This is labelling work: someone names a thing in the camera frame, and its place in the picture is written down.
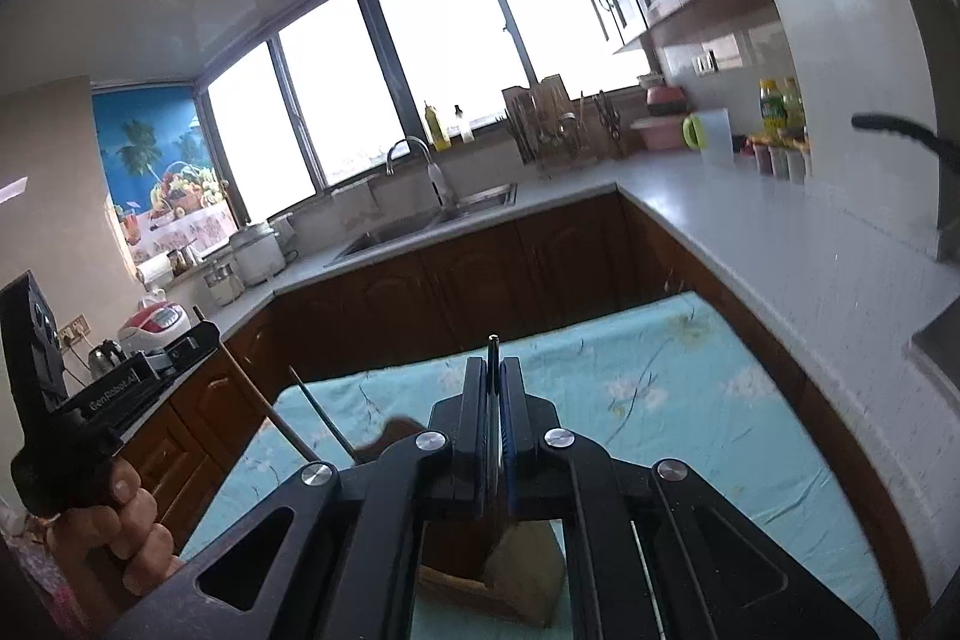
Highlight wooden utensil holder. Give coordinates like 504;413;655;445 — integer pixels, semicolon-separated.
358;417;568;630

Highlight dark thin chopstick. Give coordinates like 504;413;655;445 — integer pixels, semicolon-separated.
288;365;356;462

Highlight pink bowl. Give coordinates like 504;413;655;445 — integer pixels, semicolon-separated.
630;117;695;153

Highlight wooden cutting board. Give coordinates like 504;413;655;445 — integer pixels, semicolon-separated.
500;73;569;163

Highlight fruit and palm wall poster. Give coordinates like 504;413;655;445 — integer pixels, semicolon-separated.
91;83;230;268

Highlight row of spice jars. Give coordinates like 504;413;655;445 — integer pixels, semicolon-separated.
741;133;813;184

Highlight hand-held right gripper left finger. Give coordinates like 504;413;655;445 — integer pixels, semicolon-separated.
105;355;496;640

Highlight gas stove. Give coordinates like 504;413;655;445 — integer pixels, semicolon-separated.
906;301;960;380

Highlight large kitchen window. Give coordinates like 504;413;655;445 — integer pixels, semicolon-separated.
201;0;655;223

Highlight chrome faucet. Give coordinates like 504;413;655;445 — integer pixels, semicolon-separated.
385;135;455;211

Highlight person's left hand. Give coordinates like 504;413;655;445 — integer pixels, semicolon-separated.
45;458;185;620

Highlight green-handled pitcher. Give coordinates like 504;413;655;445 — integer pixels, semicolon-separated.
682;107;735;166

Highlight glass jars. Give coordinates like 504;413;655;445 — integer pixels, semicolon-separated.
201;260;246;309

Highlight paper towel roll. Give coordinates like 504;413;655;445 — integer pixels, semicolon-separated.
134;253;176;286

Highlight steel electric kettle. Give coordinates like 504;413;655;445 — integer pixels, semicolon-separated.
88;338;126;380

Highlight blue floral tablecloth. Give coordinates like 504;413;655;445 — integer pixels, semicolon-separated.
180;291;901;640

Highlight brown wooden chopstick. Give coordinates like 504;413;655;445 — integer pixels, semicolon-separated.
193;304;321;465

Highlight pink and white rice cooker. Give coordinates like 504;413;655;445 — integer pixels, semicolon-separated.
118;298;193;357

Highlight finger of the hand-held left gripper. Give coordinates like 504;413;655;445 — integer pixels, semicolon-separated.
166;320;223;365

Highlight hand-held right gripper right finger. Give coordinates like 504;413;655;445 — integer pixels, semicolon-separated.
495;355;880;640

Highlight kitchen utensil rack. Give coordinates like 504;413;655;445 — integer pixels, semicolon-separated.
525;89;628;166

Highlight steel sink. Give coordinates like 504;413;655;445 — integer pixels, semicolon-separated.
325;182;520;268

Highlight white slow cooker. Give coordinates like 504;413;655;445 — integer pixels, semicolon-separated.
228;219;290;286

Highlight pink lidded container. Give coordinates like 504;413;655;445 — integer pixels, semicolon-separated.
645;83;688;121

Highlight pink patterned clothing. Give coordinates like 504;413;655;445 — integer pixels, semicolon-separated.
0;511;85;640

